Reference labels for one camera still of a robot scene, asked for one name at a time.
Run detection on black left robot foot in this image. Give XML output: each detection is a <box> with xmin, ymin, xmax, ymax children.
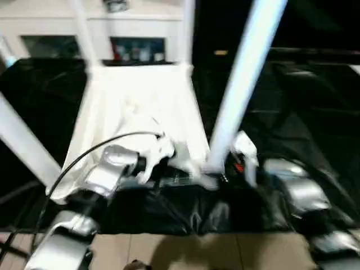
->
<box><xmin>123</xmin><ymin>260</ymin><xmax>149</xmax><ymax>270</ymax></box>

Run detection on glossy black mat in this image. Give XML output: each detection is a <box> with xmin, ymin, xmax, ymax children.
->
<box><xmin>0</xmin><ymin>56</ymin><xmax>360</xmax><ymax>237</ymax></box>

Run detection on white cabinet with glass doors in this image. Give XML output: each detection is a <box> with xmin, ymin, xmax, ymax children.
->
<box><xmin>0</xmin><ymin>0</ymin><xmax>186</xmax><ymax>64</ymax></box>

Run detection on white plastic table top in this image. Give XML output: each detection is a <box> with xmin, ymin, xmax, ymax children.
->
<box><xmin>46</xmin><ymin>63</ymin><xmax>221</xmax><ymax>204</ymax></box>

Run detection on blue object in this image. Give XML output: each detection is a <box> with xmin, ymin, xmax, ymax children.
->
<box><xmin>0</xmin><ymin>37</ymin><xmax>16</xmax><ymax>67</ymax></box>

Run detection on grey metal clutter object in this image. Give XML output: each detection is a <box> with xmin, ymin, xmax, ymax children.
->
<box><xmin>103</xmin><ymin>0</ymin><xmax>130</xmax><ymax>12</ymax></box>

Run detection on long black bar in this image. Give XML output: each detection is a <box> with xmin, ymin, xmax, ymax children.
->
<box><xmin>270</xmin><ymin>48</ymin><xmax>360</xmax><ymax>61</ymax></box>

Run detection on white plastic table leg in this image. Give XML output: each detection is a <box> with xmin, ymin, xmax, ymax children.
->
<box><xmin>69</xmin><ymin>0</ymin><xmax>101</xmax><ymax>71</ymax></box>
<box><xmin>0</xmin><ymin>93</ymin><xmax>61</xmax><ymax>189</ymax></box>
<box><xmin>181</xmin><ymin>0</ymin><xmax>196</xmax><ymax>71</ymax></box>
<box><xmin>204</xmin><ymin>0</ymin><xmax>289</xmax><ymax>174</ymax></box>

